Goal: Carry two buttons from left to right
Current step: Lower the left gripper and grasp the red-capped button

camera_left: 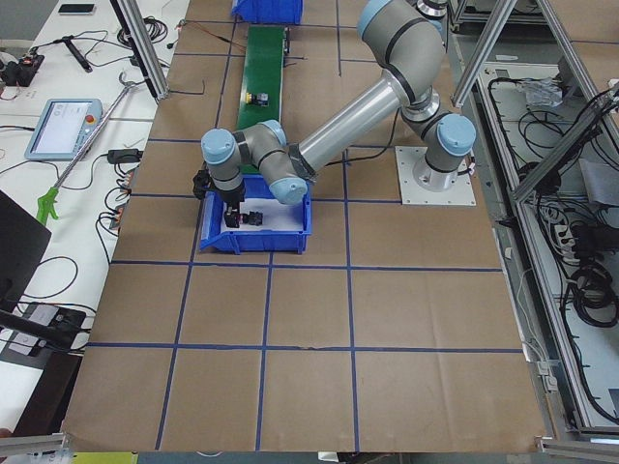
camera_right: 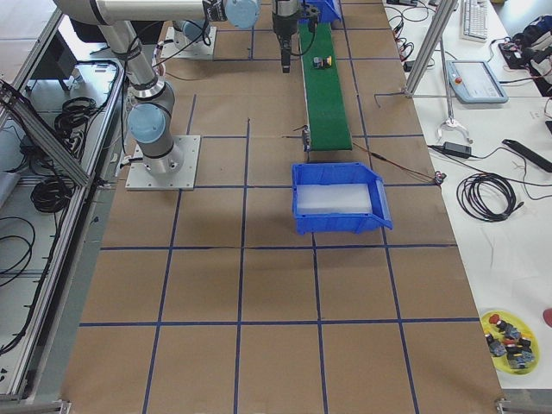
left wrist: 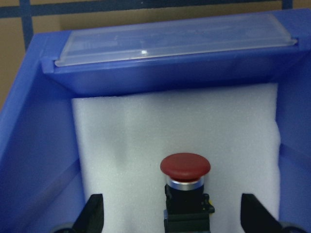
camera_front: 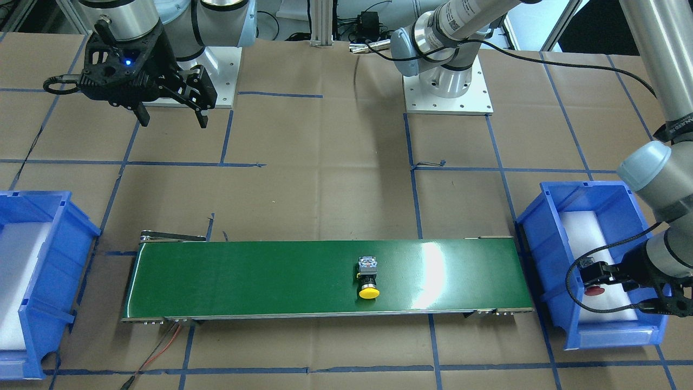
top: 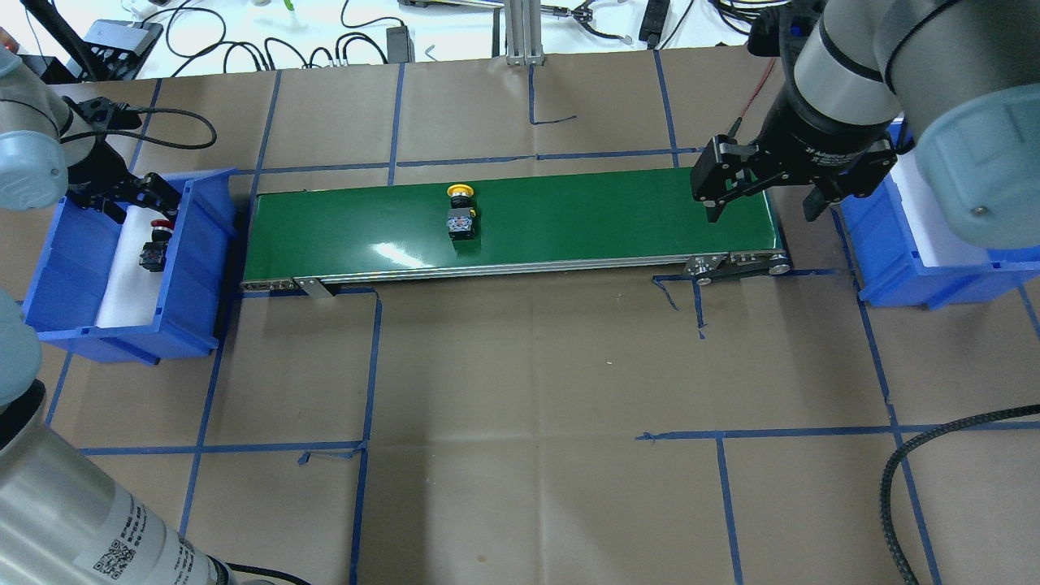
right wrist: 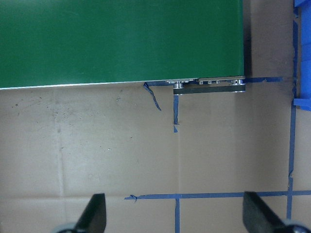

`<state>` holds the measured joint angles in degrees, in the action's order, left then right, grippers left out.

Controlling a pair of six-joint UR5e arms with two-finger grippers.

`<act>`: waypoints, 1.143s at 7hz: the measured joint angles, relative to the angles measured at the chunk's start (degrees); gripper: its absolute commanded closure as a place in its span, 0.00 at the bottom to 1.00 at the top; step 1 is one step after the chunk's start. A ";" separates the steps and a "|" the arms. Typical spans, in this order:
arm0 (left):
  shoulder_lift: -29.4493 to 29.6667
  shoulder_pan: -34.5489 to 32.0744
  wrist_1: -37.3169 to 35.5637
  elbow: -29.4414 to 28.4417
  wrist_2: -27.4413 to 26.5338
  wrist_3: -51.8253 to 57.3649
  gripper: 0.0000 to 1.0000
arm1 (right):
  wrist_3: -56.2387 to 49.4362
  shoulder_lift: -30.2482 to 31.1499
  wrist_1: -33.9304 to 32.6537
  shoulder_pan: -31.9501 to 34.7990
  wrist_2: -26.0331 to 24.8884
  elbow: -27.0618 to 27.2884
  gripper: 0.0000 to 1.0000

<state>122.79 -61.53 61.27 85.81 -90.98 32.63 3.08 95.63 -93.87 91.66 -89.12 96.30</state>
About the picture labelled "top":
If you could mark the yellow push button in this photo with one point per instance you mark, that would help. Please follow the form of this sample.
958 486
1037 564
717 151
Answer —
462 218

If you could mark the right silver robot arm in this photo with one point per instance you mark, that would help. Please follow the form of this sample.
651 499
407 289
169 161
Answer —
954 83

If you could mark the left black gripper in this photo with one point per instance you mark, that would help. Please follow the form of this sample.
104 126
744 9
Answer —
99 171

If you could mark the empty blue bin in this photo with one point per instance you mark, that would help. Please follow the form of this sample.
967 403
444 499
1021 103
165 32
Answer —
892 271

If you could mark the white foam pad destination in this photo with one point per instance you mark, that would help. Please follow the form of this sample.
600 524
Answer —
937 245

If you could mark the blue bin with buttons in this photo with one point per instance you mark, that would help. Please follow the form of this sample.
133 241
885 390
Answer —
67 287

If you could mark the red push button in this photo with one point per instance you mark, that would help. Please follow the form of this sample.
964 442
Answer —
153 255

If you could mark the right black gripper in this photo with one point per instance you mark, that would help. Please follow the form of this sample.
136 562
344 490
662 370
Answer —
806 140

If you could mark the white foam pad source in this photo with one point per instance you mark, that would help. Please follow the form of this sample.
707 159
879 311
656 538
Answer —
131 294

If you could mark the black power adapter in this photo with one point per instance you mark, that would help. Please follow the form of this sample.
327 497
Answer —
399 45

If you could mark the green conveyor belt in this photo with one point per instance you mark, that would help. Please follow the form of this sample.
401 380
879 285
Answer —
319 238

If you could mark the aluminium frame post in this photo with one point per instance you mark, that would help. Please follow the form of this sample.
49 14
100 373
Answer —
523 33

